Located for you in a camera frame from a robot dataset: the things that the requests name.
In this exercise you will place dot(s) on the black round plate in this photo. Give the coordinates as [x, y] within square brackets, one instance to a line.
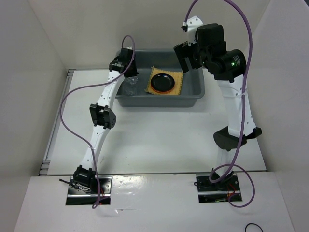
[162, 79]

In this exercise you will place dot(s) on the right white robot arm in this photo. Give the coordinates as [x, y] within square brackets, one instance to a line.
[241, 127]

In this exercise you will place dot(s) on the woven bamboo mat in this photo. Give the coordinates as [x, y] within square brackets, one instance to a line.
[178, 77]

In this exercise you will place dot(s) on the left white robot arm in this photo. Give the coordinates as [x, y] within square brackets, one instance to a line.
[103, 117]

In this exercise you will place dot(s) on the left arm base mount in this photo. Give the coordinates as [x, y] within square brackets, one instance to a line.
[80, 195]

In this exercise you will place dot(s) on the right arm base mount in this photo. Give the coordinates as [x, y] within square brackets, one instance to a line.
[218, 192]

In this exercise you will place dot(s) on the orange plastic plate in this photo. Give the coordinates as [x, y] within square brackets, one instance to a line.
[163, 90]

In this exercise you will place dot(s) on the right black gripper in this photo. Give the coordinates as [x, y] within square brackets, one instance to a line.
[183, 50]

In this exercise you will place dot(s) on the clear glass cup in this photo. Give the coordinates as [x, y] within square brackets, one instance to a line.
[130, 89]
[132, 80]

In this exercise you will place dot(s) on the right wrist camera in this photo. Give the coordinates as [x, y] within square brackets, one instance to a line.
[190, 27]

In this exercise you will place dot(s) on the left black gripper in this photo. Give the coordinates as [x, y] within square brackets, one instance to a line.
[134, 72]

